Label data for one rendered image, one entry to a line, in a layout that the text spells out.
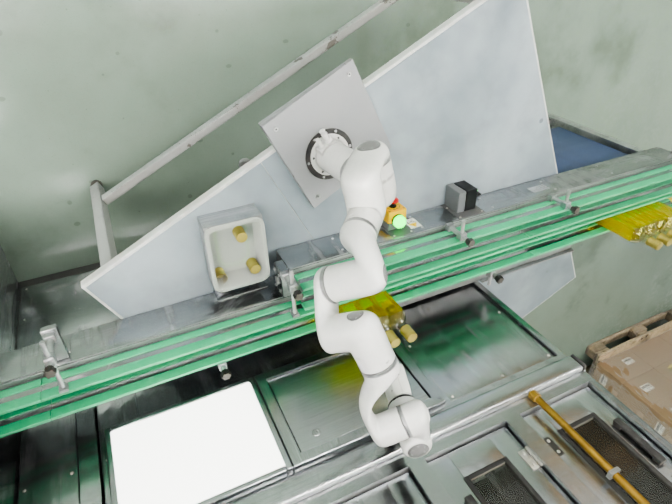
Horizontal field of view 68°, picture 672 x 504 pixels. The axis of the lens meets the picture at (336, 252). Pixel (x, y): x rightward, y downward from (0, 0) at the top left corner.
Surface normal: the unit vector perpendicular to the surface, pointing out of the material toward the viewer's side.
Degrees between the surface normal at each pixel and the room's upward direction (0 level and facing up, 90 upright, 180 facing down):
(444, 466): 90
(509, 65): 0
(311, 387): 90
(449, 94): 0
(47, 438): 90
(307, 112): 4
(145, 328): 90
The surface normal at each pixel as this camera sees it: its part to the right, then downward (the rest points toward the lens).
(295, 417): -0.02, -0.83
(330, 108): 0.47, 0.45
